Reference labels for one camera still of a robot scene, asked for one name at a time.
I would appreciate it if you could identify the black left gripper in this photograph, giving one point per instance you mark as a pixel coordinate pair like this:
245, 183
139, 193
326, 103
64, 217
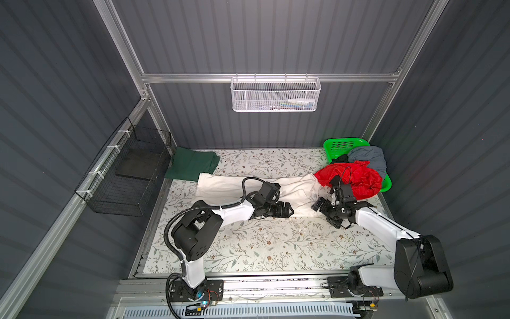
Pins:
286, 213

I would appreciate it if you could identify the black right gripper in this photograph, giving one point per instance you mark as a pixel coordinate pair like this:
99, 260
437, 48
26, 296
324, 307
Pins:
324, 209

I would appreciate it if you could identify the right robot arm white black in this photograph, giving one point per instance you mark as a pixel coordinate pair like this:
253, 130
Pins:
420, 265

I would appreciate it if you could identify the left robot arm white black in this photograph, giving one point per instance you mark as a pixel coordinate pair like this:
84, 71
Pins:
196, 228

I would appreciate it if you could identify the red t shirt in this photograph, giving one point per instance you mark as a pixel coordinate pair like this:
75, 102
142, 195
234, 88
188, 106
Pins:
364, 181

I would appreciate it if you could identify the green plastic laundry basket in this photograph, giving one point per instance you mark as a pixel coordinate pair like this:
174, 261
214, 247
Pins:
336, 147

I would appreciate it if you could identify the grey blue t shirt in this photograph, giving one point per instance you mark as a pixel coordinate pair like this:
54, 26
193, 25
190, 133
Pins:
372, 154

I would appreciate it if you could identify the white bottle in basket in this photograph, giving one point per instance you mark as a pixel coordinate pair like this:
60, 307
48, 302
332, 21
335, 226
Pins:
303, 102

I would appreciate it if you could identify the folded dark green t shirt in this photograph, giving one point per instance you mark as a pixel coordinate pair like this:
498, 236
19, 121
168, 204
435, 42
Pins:
187, 164

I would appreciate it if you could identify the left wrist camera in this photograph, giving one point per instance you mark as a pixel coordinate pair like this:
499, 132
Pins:
269, 192

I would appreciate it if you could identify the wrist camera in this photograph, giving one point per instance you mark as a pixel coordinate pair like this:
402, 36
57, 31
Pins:
269, 192
344, 194

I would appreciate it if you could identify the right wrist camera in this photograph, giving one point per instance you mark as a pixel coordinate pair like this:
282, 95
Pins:
344, 194

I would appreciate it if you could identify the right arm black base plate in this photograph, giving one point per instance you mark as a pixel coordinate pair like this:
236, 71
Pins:
338, 287

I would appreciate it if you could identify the white slotted cable duct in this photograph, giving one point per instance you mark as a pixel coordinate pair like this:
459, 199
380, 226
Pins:
272, 310

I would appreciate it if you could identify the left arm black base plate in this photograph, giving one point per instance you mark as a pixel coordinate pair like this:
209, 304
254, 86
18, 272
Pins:
210, 290

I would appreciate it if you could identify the white wire mesh basket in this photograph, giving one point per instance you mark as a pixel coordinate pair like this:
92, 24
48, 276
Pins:
271, 94

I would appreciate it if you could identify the black wire mesh basket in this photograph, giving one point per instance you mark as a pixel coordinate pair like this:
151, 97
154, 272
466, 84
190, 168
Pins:
130, 172

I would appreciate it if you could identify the aluminium mounting rail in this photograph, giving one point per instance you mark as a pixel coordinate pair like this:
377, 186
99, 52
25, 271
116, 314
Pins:
148, 290

